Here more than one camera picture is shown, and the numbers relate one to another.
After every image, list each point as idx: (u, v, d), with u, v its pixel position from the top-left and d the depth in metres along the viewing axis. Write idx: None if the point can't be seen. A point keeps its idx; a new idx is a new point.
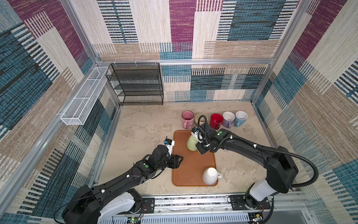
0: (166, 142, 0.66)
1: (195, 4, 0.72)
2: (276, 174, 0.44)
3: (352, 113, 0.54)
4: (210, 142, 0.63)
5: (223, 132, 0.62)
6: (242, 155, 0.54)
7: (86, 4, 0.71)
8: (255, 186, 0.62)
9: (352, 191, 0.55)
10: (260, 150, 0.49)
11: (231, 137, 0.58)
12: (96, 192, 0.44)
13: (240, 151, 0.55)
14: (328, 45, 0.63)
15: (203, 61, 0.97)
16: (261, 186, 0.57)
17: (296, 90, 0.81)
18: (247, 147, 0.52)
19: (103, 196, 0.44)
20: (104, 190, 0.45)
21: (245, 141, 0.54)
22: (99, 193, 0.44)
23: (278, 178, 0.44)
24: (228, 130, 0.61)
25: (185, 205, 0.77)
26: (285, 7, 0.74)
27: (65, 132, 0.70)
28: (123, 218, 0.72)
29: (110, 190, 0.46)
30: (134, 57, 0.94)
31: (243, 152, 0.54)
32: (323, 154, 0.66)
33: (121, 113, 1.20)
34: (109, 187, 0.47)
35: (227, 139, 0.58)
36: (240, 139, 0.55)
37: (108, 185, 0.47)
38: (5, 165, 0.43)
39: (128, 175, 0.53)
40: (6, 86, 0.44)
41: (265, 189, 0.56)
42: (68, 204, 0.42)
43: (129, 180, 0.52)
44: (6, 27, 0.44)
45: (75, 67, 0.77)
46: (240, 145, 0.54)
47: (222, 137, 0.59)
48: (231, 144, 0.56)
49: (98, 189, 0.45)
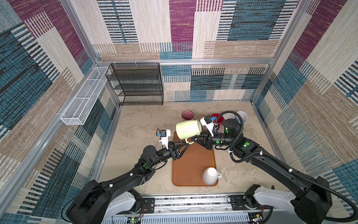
0: (160, 134, 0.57)
1: (195, 4, 0.72)
2: (311, 207, 0.40)
3: (352, 113, 0.54)
4: (234, 149, 0.58)
5: (251, 143, 0.56)
6: (272, 175, 0.50)
7: (86, 4, 0.71)
8: (267, 191, 0.60)
9: (352, 191, 0.55)
10: (295, 177, 0.44)
11: (261, 154, 0.52)
12: (104, 186, 0.46)
13: (269, 170, 0.50)
14: (328, 45, 0.63)
15: (203, 61, 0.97)
16: (277, 199, 0.54)
17: (296, 90, 0.81)
18: (280, 170, 0.47)
19: (112, 190, 0.46)
20: (112, 185, 0.47)
21: (278, 163, 0.48)
22: (108, 187, 0.46)
23: (311, 212, 0.41)
24: (256, 143, 0.55)
25: (185, 205, 0.77)
26: (285, 7, 0.74)
27: (65, 132, 0.70)
28: (123, 218, 0.72)
29: (117, 186, 0.48)
30: (134, 57, 0.94)
31: (274, 173, 0.48)
32: (323, 154, 0.66)
33: (121, 113, 1.20)
34: (116, 183, 0.49)
35: (255, 155, 0.52)
36: (271, 157, 0.50)
37: (115, 179, 0.50)
38: (5, 165, 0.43)
39: (132, 174, 0.56)
40: (6, 86, 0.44)
41: (277, 200, 0.54)
42: (76, 199, 0.43)
43: (133, 178, 0.55)
44: (6, 27, 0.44)
45: (74, 67, 0.77)
46: (271, 165, 0.48)
47: (250, 151, 0.53)
48: (259, 161, 0.51)
49: (106, 184, 0.47)
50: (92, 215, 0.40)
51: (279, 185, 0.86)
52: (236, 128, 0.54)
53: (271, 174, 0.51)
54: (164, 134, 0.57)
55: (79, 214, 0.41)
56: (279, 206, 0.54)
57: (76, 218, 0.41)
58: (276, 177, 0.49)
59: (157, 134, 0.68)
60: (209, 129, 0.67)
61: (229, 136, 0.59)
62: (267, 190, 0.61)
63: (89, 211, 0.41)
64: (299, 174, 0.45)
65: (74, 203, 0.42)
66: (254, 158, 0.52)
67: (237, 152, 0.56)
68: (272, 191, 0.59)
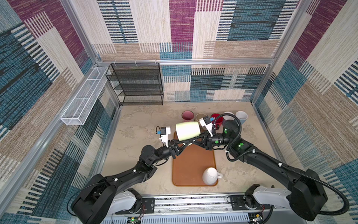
0: (160, 132, 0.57)
1: (195, 4, 0.72)
2: (302, 199, 0.41)
3: (352, 113, 0.54)
4: (230, 148, 0.61)
5: (245, 144, 0.59)
6: (267, 172, 0.51)
7: (86, 4, 0.71)
8: (265, 189, 0.61)
9: (352, 191, 0.55)
10: (286, 171, 0.46)
11: (254, 151, 0.55)
12: (109, 180, 0.46)
13: (263, 167, 0.52)
14: (328, 45, 0.63)
15: (203, 61, 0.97)
16: (274, 195, 0.54)
17: (296, 90, 0.81)
18: (271, 165, 0.49)
19: (117, 184, 0.47)
20: (117, 178, 0.48)
21: (270, 159, 0.51)
22: (113, 181, 0.47)
23: (303, 204, 0.41)
24: (250, 143, 0.59)
25: (185, 205, 0.77)
26: (285, 7, 0.74)
27: (65, 132, 0.70)
28: (123, 218, 0.72)
29: (121, 180, 0.49)
30: (134, 57, 0.94)
31: (267, 169, 0.51)
32: (323, 154, 0.66)
33: (121, 113, 1.20)
34: (121, 178, 0.50)
35: (248, 153, 0.55)
36: (264, 156, 0.53)
37: (119, 175, 0.51)
38: (5, 165, 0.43)
39: (135, 171, 0.57)
40: (6, 86, 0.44)
41: (274, 197, 0.54)
42: (81, 192, 0.43)
43: (136, 174, 0.56)
44: (6, 27, 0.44)
45: (74, 67, 0.77)
46: (264, 162, 0.51)
47: (244, 150, 0.57)
48: (252, 158, 0.54)
49: (111, 177, 0.48)
50: (97, 209, 0.41)
51: (279, 185, 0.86)
52: (235, 130, 0.57)
53: (266, 171, 0.52)
54: (164, 131, 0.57)
55: (84, 206, 0.42)
56: (278, 203, 0.54)
57: (81, 211, 0.41)
58: (271, 174, 0.50)
59: (157, 133, 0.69)
60: (209, 129, 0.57)
61: (227, 136, 0.61)
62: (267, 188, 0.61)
63: (93, 206, 0.41)
64: (290, 167, 0.47)
65: (80, 196, 0.43)
66: (248, 156, 0.55)
67: (232, 152, 0.60)
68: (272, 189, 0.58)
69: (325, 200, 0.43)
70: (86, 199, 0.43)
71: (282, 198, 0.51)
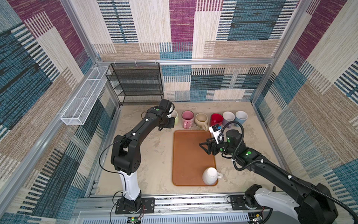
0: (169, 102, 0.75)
1: (195, 4, 0.72)
2: (312, 213, 0.40)
3: (352, 113, 0.54)
4: (237, 157, 0.60)
5: (253, 153, 0.59)
6: (275, 183, 0.51)
7: (86, 4, 0.71)
8: (269, 193, 0.60)
9: (352, 191, 0.55)
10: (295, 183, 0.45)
11: (262, 161, 0.55)
12: (128, 136, 0.51)
13: (271, 178, 0.51)
14: (328, 45, 0.63)
15: (203, 61, 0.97)
16: (278, 201, 0.54)
17: (296, 90, 0.81)
18: (279, 176, 0.49)
19: (137, 136, 0.52)
20: (134, 133, 0.53)
21: (279, 170, 0.50)
22: (133, 136, 0.51)
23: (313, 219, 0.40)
24: (258, 153, 0.58)
25: (185, 205, 0.77)
26: (285, 7, 0.74)
27: (65, 132, 0.70)
28: (123, 218, 0.72)
29: (140, 132, 0.54)
30: (134, 57, 0.94)
31: (275, 180, 0.50)
32: (323, 154, 0.66)
33: (121, 113, 1.20)
34: (138, 130, 0.54)
35: (256, 162, 0.55)
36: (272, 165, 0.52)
37: (135, 129, 0.54)
38: (5, 165, 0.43)
39: (148, 119, 0.60)
40: (6, 86, 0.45)
41: (279, 204, 0.54)
42: (113, 152, 0.51)
43: (149, 121, 0.59)
44: (6, 27, 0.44)
45: (74, 67, 0.77)
46: (271, 172, 0.51)
47: (251, 159, 0.56)
48: (260, 168, 0.54)
49: (129, 134, 0.52)
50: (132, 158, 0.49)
51: None
52: (236, 137, 0.59)
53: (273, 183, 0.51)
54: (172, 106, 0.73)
55: (122, 159, 0.51)
56: (282, 209, 0.53)
57: (121, 163, 0.51)
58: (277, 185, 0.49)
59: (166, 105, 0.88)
60: (215, 136, 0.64)
61: (231, 145, 0.64)
62: (270, 192, 0.60)
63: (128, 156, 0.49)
64: (299, 180, 0.46)
65: (113, 155, 0.51)
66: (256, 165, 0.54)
67: (238, 161, 0.60)
68: (275, 194, 0.58)
69: (335, 216, 0.42)
70: (119, 154, 0.52)
71: (287, 206, 0.50)
